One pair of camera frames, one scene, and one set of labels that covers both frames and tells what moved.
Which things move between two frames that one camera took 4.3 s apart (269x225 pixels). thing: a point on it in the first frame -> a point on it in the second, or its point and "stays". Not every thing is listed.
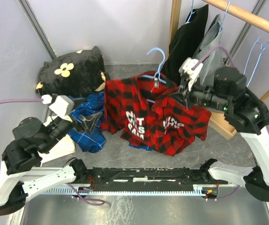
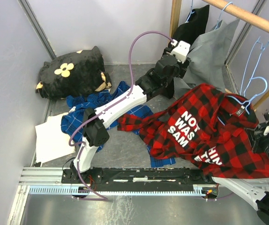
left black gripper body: x=66 y=125 -> x=183 y=67
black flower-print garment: x=73 y=74 stays
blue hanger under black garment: x=191 y=12 stays
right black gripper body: x=189 y=97 -> x=260 y=142
